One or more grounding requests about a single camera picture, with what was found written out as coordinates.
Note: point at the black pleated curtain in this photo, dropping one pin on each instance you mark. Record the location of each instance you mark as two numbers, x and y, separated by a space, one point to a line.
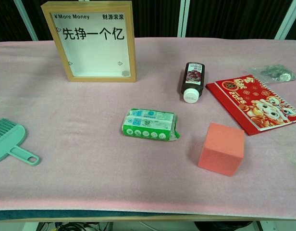
234 16

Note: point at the wooden framed coin bank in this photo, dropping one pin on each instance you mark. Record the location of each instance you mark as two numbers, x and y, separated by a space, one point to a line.
95 48

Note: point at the black round object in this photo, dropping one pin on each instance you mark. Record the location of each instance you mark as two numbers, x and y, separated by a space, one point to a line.
222 226

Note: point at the pink foam cube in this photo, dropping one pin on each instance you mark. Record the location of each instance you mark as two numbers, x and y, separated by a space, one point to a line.
222 149

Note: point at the red spiral calendar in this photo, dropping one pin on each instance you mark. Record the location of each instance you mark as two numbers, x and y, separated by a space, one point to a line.
256 103

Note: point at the pink foam table cover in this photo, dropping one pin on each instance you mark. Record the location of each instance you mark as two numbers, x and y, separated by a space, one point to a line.
114 173

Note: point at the clear bag of coins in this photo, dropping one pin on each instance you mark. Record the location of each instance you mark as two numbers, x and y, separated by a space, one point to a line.
273 72

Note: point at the dark bottle white cap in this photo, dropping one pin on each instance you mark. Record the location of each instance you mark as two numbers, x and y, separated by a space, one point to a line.
192 77

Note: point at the green tissue pack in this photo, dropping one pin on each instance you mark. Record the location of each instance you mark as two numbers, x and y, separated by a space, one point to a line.
149 125

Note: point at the white slanted frame post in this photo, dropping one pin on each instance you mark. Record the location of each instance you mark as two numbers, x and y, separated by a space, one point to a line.
288 19
26 19

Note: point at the silver coin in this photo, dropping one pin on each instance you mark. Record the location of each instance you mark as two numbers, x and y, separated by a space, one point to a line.
125 73

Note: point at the white upright frame post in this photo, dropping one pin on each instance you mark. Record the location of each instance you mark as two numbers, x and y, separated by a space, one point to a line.
182 16

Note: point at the teal plastic brush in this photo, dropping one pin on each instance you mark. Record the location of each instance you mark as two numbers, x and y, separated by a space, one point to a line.
11 142

